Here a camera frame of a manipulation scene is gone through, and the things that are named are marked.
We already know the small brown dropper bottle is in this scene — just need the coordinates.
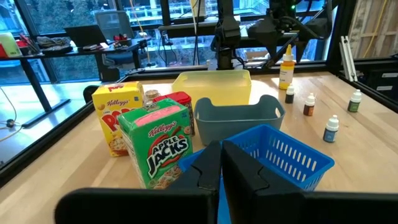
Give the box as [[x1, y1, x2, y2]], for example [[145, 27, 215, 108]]
[[303, 92, 316, 117]]

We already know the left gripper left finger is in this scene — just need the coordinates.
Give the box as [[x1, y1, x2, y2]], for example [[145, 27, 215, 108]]
[[55, 140, 222, 224]]

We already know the dark grey office desk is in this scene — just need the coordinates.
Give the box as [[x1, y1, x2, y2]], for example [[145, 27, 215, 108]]
[[157, 14, 299, 43]]

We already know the small blue dropper bottle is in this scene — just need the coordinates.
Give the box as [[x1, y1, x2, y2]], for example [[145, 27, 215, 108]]
[[322, 114, 340, 144]]

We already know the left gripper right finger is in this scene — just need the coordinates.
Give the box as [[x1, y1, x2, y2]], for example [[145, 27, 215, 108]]
[[222, 141, 398, 224]]

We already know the black storage case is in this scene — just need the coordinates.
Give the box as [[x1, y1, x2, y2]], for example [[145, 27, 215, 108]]
[[369, 68, 398, 103]]

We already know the plywood board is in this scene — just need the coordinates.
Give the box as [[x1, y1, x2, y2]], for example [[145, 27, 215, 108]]
[[348, 0, 398, 58]]

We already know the grey mesh office chair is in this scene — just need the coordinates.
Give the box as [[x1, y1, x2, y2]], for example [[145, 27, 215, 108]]
[[93, 9, 141, 82]]

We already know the silver aluminium bracket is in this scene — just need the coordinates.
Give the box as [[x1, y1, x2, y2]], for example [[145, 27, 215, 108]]
[[338, 35, 358, 82]]

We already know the clear glass spice jar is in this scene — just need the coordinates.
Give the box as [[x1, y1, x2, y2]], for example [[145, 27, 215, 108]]
[[143, 89, 162, 106]]

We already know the small red gadget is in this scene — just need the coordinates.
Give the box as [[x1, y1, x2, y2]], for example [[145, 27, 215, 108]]
[[112, 32, 133, 47]]

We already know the yellow plastic bin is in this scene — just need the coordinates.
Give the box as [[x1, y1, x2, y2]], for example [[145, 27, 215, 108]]
[[172, 69, 252, 108]]

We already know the yellow Corn Pops cereal box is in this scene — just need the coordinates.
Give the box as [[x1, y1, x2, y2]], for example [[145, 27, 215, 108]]
[[91, 81, 146, 157]]

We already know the small green dropper bottle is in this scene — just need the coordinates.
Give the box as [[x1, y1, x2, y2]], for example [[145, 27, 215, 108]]
[[347, 89, 363, 113]]

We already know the paprika tin with red lid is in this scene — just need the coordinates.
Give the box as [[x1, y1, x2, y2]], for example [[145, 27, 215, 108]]
[[152, 91, 196, 137]]

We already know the black office desk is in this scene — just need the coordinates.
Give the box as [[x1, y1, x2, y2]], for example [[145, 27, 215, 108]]
[[0, 37, 153, 128]]

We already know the orange-yellow squeeze bottle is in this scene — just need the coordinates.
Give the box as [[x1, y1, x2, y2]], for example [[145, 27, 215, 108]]
[[278, 44, 296, 91]]

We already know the grey cloth bag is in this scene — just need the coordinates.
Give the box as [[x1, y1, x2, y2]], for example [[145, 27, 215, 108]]
[[36, 35, 74, 54]]

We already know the thin wooden pole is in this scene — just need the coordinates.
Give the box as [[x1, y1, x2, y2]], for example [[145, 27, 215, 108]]
[[129, 0, 153, 67]]

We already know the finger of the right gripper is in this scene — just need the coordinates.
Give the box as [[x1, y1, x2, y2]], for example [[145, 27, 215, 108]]
[[294, 39, 309, 63], [248, 19, 282, 60]]

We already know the blue slotted plastic basket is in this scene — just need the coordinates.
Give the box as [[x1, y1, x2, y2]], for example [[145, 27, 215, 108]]
[[177, 123, 336, 224]]

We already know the white floor cable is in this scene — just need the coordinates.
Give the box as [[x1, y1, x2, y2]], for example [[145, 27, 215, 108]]
[[0, 86, 24, 144]]

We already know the green Apple Jacks cereal box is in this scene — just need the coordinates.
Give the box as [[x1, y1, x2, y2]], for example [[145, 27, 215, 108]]
[[117, 98, 194, 190]]

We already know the black laptop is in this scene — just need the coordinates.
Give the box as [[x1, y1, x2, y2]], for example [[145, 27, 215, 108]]
[[63, 24, 108, 47]]

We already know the pale green plastic container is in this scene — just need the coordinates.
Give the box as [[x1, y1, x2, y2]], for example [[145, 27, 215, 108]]
[[0, 32, 22, 58]]

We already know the small black dropper bottle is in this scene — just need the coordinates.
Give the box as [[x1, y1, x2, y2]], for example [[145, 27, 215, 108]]
[[284, 83, 295, 105]]

